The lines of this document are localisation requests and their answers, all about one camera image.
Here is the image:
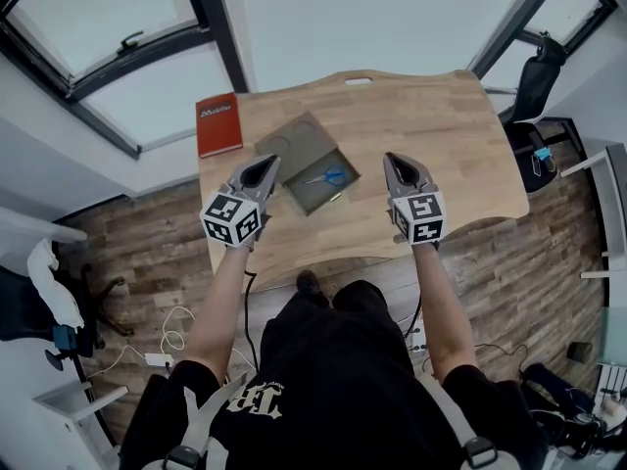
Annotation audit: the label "red book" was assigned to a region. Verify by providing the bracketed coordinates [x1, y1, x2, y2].
[195, 91, 245, 160]

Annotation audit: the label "black-framed window with handle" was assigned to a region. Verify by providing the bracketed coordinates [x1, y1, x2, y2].
[0, 0, 251, 160]

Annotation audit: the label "grey-brown cardboard box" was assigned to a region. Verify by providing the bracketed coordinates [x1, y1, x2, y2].
[253, 111, 363, 217]

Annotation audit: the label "white cable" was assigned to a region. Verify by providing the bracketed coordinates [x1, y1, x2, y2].
[86, 305, 197, 380]

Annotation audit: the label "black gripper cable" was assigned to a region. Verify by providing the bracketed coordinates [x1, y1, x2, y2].
[400, 291, 425, 345]
[242, 270, 262, 374]

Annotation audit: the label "grey harness strap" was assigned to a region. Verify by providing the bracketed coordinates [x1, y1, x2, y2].
[164, 371, 249, 470]
[453, 408, 500, 470]

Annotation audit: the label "person's black printed shirt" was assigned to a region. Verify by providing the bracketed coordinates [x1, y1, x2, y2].
[119, 305, 549, 470]

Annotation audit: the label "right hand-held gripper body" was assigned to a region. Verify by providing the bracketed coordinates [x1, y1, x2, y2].
[386, 179, 449, 250]

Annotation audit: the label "black bag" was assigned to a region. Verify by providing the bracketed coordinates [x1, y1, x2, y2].
[517, 361, 611, 460]

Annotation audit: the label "glass table top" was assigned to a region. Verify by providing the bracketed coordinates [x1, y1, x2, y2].
[598, 305, 627, 367]

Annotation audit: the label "black mesh office chair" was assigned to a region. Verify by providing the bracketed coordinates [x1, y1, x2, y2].
[497, 30, 574, 196]

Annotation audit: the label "person's left forearm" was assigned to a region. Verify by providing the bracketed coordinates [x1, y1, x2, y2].
[184, 242, 257, 379]

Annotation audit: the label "person's black shoe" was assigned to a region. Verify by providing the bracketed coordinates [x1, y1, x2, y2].
[295, 269, 331, 308]

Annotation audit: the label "black window handle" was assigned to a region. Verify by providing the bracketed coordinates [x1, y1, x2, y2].
[117, 29, 145, 54]

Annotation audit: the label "person's right forearm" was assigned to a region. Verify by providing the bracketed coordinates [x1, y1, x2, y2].
[413, 241, 480, 387]

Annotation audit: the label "person's black trousers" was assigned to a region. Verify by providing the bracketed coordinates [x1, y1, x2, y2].
[331, 278, 389, 313]

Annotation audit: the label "white shelf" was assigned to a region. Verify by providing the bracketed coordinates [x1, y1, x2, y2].
[31, 378, 129, 428]

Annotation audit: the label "white desk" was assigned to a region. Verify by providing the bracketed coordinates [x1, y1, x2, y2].
[0, 205, 90, 263]

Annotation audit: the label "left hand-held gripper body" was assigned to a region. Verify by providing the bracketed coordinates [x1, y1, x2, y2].
[199, 176, 275, 252]

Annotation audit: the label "white table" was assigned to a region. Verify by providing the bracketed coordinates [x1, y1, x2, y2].
[559, 143, 627, 280]

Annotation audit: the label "blue-handled scissors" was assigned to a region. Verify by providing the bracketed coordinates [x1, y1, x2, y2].
[304, 164, 347, 187]

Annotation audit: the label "black swivel chair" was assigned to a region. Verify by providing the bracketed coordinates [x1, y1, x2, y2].
[0, 250, 136, 372]

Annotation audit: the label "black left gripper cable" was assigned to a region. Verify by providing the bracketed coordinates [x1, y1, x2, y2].
[242, 270, 262, 374]

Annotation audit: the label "white cloth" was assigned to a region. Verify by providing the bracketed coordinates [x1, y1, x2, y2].
[25, 237, 85, 331]

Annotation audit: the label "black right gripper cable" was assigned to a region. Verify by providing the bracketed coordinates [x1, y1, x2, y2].
[400, 291, 425, 345]

